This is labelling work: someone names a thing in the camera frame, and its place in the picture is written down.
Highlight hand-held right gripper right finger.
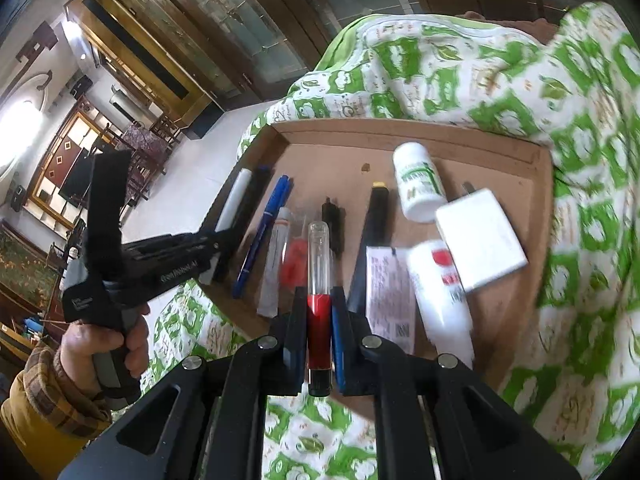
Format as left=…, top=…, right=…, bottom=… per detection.
left=331, top=287, right=583, bottom=480

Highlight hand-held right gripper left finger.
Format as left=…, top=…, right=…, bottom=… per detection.
left=57, top=287, right=307, bottom=480

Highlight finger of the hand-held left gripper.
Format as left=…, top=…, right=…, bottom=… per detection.
left=125, top=227, right=241, bottom=261
left=200, top=255, right=228, bottom=286

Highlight blue pen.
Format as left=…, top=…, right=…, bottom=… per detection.
left=232, top=175, right=293, bottom=300

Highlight small white ointment tube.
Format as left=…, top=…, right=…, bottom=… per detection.
left=257, top=206, right=293, bottom=318

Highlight pink flowered tube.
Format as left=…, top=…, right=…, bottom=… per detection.
left=365, top=246, right=418, bottom=356

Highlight red candle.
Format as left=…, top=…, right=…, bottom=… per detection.
left=280, top=212, right=311, bottom=306

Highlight slim black pen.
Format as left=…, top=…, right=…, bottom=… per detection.
left=215, top=164, right=273, bottom=283

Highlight white tube with red label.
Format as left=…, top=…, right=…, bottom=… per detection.
left=406, top=240, right=476, bottom=368

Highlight black pen with clear barrel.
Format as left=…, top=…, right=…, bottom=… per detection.
left=321, top=201, right=347, bottom=258

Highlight black marker with yellow end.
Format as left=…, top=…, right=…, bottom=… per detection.
left=346, top=180, right=391, bottom=318

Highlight shallow cardboard tray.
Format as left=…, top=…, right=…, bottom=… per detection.
left=197, top=119, right=553, bottom=391

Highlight white charger plug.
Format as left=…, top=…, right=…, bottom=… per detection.
left=434, top=181, right=529, bottom=292

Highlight white bottle with green label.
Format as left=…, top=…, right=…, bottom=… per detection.
left=392, top=142, right=448, bottom=224

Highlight person's left forearm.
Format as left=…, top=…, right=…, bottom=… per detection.
left=0, top=345, right=113, bottom=480

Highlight person's left hand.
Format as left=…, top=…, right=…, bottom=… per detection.
left=60, top=305, right=151, bottom=386

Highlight black television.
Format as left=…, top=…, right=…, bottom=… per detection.
left=57, top=147, right=96, bottom=206

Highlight wooden chair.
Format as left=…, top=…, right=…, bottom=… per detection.
left=120, top=115, right=181, bottom=176

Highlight wooden glass-panel doors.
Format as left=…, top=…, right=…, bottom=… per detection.
left=65, top=0, right=591, bottom=141

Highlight green printed blanket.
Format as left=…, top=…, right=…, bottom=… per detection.
left=150, top=2, right=640, bottom=480

